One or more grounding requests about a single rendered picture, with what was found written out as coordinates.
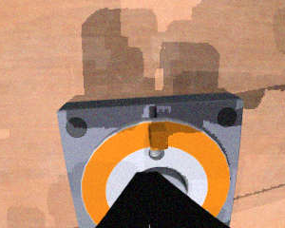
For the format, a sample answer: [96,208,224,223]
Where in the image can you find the grey square base plate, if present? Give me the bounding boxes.
[56,92,244,228]

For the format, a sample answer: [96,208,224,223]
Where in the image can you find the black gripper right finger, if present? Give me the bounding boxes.
[147,171,230,228]

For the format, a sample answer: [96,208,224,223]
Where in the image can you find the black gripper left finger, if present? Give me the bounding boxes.
[96,172,150,228]

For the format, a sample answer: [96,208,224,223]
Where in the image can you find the orange round plate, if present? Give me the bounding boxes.
[82,117,230,224]

